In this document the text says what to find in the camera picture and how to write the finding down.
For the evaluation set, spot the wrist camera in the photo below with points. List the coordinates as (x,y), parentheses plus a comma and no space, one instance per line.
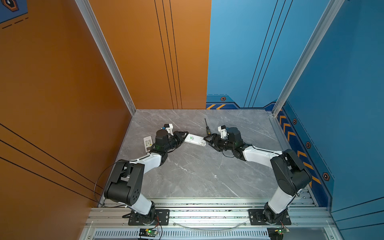
(223,131)
(169,128)

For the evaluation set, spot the left green circuit board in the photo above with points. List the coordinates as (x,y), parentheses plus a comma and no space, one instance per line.
(148,234)

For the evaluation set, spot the left aluminium corner post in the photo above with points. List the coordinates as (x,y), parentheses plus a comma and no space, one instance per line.
(101,42)

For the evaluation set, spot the right green circuit board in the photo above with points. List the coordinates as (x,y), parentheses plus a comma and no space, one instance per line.
(277,233)

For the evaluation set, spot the right aluminium corner post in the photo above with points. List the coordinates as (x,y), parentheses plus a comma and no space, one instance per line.
(318,34)

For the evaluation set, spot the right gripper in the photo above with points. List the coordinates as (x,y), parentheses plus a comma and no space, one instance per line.
(214,137)

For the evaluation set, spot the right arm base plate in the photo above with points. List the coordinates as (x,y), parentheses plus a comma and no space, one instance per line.
(259,217)

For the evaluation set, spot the aluminium rail frame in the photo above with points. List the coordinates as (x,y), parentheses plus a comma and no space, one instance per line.
(214,219)

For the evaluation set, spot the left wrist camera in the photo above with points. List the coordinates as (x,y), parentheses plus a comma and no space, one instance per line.
(169,128)

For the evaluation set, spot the green circuit board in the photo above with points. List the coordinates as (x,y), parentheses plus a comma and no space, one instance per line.
(148,234)
(277,233)

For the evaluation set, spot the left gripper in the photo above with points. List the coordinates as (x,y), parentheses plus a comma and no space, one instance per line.
(180,134)

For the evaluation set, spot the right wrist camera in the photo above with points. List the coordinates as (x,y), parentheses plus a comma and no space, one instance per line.
(223,131)

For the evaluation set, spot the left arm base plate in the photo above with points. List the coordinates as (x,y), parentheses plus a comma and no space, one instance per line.
(157,216)

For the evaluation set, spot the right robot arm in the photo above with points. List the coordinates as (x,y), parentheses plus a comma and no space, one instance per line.
(290,172)

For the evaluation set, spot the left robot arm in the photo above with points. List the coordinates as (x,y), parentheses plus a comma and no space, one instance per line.
(125,182)

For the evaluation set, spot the aluminium corner post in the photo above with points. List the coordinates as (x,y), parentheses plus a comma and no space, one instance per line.
(318,34)
(101,42)

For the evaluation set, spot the white TCL remote control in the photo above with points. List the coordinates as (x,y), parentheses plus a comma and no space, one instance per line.
(196,140)

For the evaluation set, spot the black yellow screwdriver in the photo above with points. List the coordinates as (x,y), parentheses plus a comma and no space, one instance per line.
(207,128)

